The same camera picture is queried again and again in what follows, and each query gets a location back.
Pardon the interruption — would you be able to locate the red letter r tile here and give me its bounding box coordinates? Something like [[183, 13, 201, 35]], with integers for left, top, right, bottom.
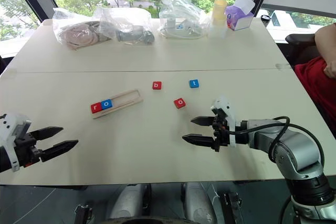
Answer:
[[90, 102, 103, 114]]

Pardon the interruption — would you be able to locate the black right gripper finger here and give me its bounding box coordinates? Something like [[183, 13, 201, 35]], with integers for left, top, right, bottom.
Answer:
[[182, 134, 216, 149], [190, 115, 217, 127]]

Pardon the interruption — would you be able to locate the purple tissue box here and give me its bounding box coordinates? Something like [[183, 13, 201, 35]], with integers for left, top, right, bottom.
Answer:
[[225, 0, 256, 32]]

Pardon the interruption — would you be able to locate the plastic bag with white parts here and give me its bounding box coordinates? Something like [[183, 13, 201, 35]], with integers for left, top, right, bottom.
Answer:
[[158, 0, 211, 40]]

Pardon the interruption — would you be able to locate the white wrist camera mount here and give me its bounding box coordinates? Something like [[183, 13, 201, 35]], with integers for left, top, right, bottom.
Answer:
[[0, 113, 33, 173], [210, 94, 241, 148]]

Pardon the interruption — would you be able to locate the person's red garment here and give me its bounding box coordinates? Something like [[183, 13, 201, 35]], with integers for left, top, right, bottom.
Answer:
[[293, 56, 336, 133]]

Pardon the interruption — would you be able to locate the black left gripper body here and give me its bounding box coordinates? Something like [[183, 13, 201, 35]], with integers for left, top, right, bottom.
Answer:
[[14, 131, 44, 168]]

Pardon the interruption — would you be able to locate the black bracket under table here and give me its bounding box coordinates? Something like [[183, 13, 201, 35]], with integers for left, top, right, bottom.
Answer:
[[222, 191, 244, 224], [74, 204, 93, 224]]

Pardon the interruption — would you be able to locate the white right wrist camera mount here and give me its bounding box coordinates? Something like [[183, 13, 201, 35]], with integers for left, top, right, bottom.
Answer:
[[210, 94, 241, 148]]

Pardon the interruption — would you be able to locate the plastic bag with pink cloth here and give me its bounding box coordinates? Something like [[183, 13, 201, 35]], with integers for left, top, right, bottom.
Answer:
[[52, 7, 106, 51]]

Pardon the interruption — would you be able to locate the plastic bag with grey item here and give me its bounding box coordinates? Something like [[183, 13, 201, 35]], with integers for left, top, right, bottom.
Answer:
[[93, 5, 156, 45]]

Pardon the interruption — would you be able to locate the wooden letter tray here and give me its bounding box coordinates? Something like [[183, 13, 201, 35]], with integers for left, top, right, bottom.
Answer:
[[90, 89, 144, 120]]

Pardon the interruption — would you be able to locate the grey rounded robot leg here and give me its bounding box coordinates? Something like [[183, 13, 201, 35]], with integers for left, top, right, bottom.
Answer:
[[180, 182, 218, 224], [109, 183, 152, 220]]

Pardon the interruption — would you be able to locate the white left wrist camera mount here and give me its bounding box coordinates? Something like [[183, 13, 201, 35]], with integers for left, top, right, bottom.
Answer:
[[0, 113, 33, 173]]

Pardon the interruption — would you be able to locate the stack of yellow cups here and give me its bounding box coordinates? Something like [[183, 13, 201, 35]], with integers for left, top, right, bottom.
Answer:
[[209, 0, 228, 39]]

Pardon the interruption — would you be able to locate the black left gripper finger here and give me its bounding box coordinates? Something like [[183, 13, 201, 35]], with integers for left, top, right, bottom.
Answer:
[[39, 140, 79, 163], [27, 126, 65, 141]]

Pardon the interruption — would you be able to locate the person's hand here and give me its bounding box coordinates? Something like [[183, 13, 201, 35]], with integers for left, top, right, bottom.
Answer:
[[324, 63, 336, 78]]

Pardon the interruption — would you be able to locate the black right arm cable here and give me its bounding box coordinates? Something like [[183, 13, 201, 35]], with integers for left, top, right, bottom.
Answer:
[[227, 115, 326, 162]]

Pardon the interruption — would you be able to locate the black office chair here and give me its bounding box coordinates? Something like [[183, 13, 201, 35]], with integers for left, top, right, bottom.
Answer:
[[285, 33, 324, 66]]

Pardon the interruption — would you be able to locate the red letter o tile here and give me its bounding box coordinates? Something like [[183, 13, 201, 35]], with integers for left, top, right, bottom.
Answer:
[[173, 98, 187, 110]]

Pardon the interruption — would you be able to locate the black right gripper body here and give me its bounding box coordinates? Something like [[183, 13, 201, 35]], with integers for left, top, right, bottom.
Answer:
[[211, 110, 232, 153]]

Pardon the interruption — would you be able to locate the blue letter o tile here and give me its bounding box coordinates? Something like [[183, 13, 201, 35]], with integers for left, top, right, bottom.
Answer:
[[100, 99, 114, 110]]

